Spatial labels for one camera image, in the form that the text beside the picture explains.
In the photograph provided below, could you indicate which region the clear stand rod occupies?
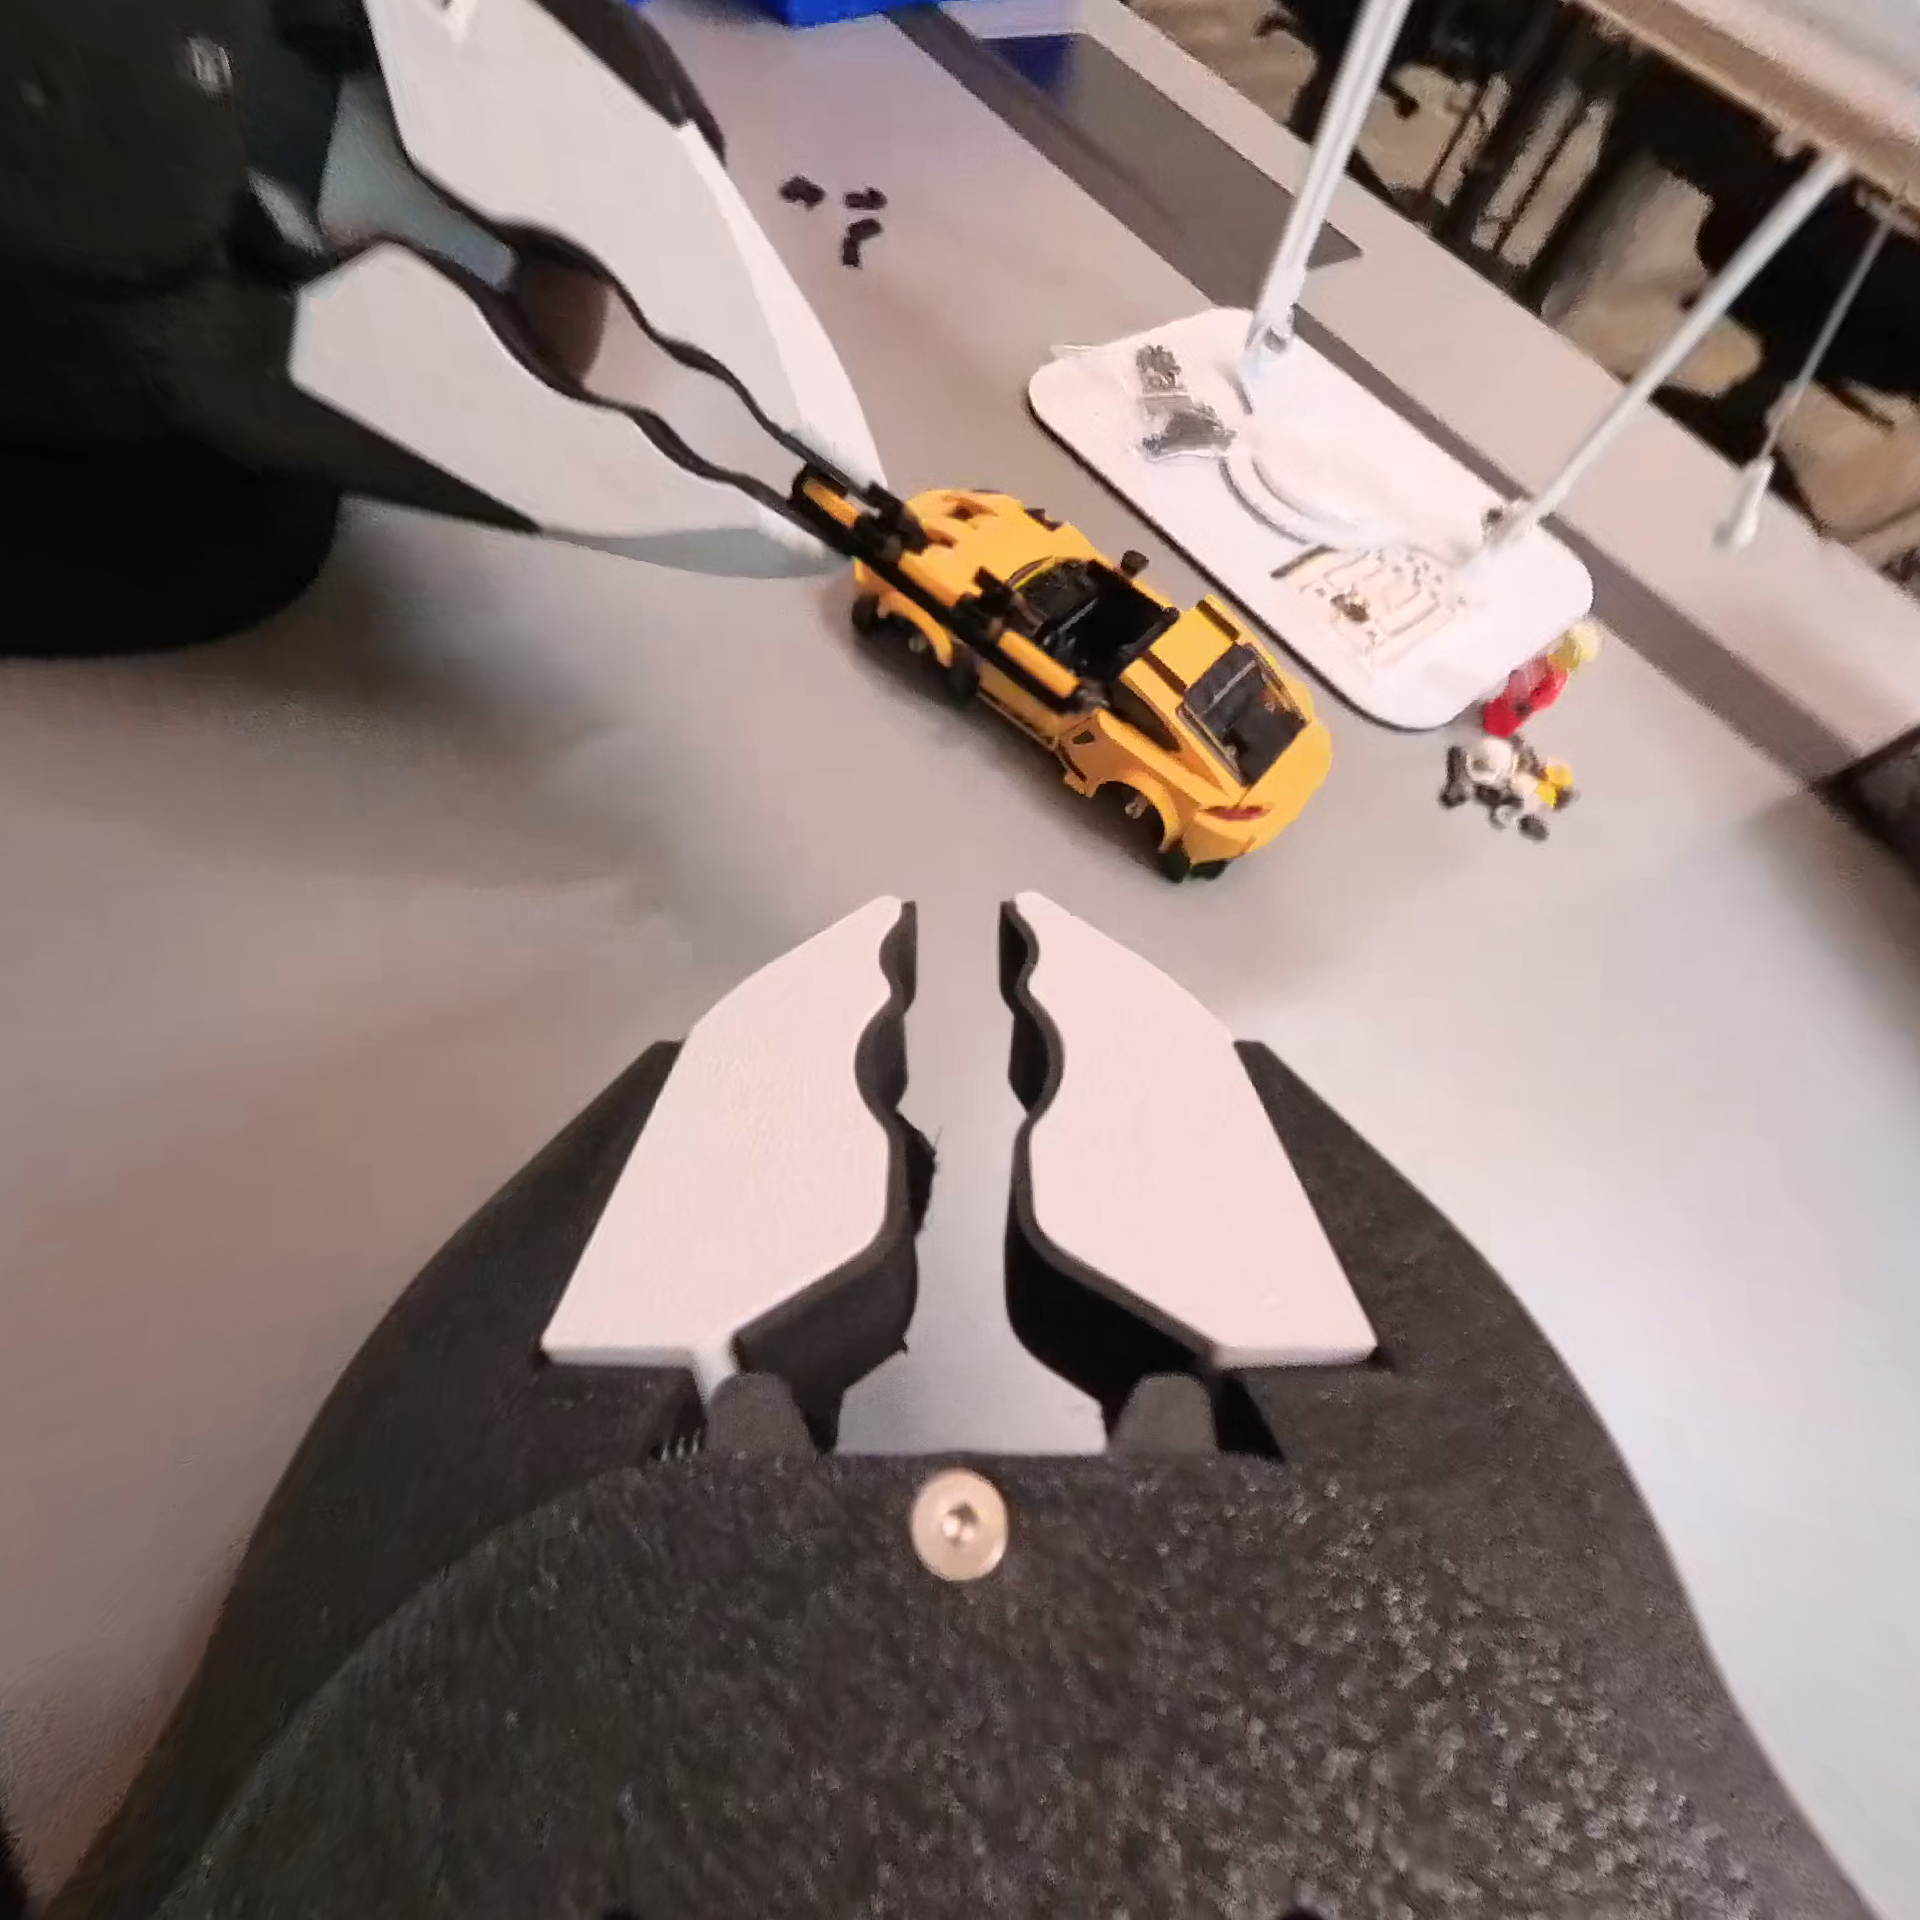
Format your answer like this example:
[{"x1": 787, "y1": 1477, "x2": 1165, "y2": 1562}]
[
  {"x1": 1237, "y1": 0, "x2": 1419, "y2": 380},
  {"x1": 1447, "y1": 152, "x2": 1853, "y2": 577}
]

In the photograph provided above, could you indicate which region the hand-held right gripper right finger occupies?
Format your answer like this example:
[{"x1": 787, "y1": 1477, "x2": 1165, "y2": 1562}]
[{"x1": 1000, "y1": 892, "x2": 1379, "y2": 1370}]

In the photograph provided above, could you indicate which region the lego sticker sheet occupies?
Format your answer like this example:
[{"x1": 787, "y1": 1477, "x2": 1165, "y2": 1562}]
[{"x1": 1275, "y1": 545, "x2": 1466, "y2": 663}]

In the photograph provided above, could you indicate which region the black armrest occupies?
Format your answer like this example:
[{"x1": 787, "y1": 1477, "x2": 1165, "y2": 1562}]
[{"x1": 0, "y1": 435, "x2": 346, "y2": 656}]

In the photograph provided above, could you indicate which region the stack of blue storage bins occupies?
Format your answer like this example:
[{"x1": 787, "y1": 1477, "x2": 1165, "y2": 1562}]
[{"x1": 637, "y1": 0, "x2": 1081, "y2": 84}]

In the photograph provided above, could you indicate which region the red lego minifigure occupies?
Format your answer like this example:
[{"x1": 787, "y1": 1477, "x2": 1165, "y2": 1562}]
[{"x1": 1482, "y1": 623, "x2": 1604, "y2": 737}]

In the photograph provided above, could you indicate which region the bag of small lego parts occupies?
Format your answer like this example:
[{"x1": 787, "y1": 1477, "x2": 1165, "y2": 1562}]
[{"x1": 1131, "y1": 345, "x2": 1242, "y2": 459}]

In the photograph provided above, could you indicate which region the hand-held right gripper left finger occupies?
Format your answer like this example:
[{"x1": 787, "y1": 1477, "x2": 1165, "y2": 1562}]
[{"x1": 539, "y1": 897, "x2": 922, "y2": 1373}]

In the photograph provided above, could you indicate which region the white stand base board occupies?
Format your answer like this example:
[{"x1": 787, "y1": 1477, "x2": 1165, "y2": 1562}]
[{"x1": 1026, "y1": 307, "x2": 1595, "y2": 732}]

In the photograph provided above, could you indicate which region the yellow lego car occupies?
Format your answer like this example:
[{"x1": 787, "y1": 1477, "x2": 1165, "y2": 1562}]
[{"x1": 849, "y1": 487, "x2": 1335, "y2": 884}]

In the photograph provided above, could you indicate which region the round clear lens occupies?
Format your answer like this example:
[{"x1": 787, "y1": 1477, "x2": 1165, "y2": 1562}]
[{"x1": 1224, "y1": 404, "x2": 1383, "y2": 548}]

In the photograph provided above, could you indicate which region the black yellow lego plate assembly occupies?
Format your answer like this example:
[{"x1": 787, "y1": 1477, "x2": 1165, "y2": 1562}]
[{"x1": 792, "y1": 464, "x2": 1107, "y2": 719}]

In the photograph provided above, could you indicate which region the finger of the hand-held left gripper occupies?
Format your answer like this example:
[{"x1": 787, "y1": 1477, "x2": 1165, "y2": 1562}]
[
  {"x1": 292, "y1": 247, "x2": 849, "y2": 583},
  {"x1": 368, "y1": 0, "x2": 888, "y2": 489}
]

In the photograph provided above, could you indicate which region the pile of small lego pieces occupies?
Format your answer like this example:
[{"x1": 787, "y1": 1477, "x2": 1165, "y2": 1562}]
[{"x1": 1441, "y1": 737, "x2": 1578, "y2": 842}]

